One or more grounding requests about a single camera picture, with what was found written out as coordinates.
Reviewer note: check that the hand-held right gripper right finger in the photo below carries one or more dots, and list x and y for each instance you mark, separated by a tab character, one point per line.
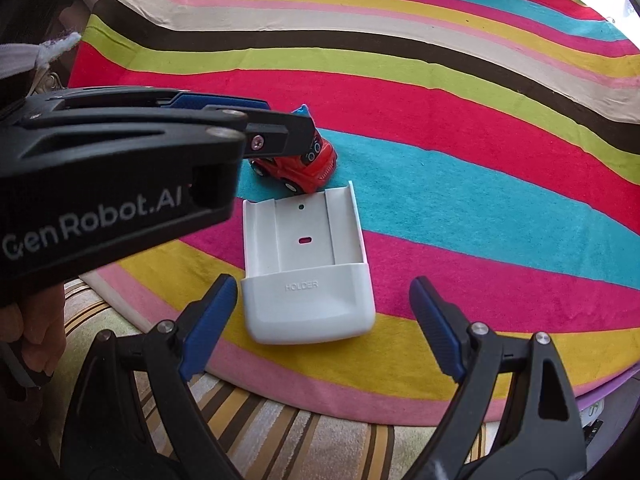
435	330

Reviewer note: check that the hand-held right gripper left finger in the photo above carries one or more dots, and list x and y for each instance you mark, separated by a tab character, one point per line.
210	325

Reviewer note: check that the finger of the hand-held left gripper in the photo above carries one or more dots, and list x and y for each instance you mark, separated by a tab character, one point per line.
225	102
280	135

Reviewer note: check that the red toy excavator car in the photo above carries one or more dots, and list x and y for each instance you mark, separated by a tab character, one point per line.
305	165

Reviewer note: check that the white plastic holder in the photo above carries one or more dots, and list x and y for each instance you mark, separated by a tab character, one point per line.
305	280

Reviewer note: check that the purple cardboard box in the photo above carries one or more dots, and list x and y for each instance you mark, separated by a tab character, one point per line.
607	390

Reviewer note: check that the person's left hand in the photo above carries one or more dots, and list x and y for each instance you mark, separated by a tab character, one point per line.
42	335

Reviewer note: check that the striped plush cushion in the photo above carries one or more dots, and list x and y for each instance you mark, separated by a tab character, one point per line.
280	435

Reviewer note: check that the white fuzzy cloth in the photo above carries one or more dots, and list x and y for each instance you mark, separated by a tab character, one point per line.
45	52

